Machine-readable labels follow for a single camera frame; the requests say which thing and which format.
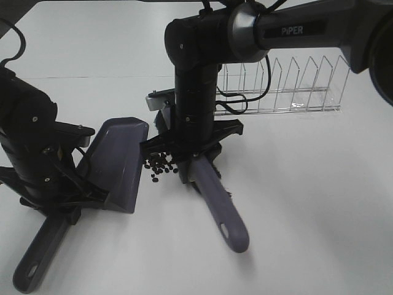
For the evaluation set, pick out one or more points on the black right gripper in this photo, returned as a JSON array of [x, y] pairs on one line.
[[195, 102]]

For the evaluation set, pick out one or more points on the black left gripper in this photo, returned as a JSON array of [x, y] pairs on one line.
[[44, 174]]

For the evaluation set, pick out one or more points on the pile of coffee beans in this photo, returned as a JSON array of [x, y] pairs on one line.
[[158, 164]]

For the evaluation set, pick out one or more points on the purple plastic dustpan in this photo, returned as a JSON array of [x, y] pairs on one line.
[[116, 167]]

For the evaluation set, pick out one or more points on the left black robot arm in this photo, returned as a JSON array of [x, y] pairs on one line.
[[23, 103]]

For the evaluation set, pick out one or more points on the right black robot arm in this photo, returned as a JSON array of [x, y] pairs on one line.
[[244, 32]]

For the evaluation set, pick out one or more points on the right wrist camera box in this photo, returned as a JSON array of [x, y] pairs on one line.
[[158, 100]]

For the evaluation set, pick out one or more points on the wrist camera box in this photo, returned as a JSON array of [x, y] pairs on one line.
[[73, 135], [158, 100]]

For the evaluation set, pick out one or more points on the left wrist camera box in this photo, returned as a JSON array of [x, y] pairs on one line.
[[73, 135]]

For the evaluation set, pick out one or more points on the chrome wire dish rack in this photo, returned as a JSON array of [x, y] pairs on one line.
[[292, 84]]

